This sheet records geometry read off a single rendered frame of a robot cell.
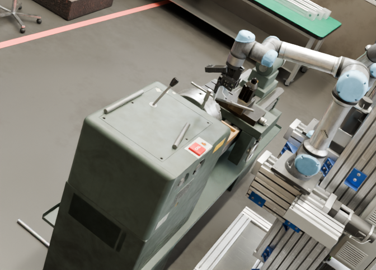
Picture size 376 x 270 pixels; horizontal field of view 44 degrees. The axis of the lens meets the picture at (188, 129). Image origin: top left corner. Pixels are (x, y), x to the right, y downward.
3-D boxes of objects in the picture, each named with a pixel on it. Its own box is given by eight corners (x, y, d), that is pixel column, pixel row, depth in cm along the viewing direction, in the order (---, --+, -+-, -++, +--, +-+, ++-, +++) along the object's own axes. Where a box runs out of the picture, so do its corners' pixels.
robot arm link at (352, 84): (318, 167, 223) (375, 70, 193) (313, 183, 211) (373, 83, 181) (295, 155, 226) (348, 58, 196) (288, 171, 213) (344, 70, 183)
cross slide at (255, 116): (253, 127, 300) (255, 121, 297) (199, 92, 311) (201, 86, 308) (263, 117, 314) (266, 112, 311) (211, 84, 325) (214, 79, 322)
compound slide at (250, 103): (240, 115, 297) (243, 109, 294) (227, 107, 299) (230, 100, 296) (253, 104, 313) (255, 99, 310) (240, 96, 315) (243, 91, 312)
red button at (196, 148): (198, 157, 201) (200, 154, 200) (187, 150, 202) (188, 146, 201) (205, 152, 206) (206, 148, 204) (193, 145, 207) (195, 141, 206)
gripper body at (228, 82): (230, 93, 211) (240, 71, 204) (214, 84, 213) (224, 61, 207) (236, 88, 217) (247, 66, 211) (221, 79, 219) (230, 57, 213)
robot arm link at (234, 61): (227, 53, 204) (234, 48, 211) (223, 61, 207) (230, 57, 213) (241, 61, 202) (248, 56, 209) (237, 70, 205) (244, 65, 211)
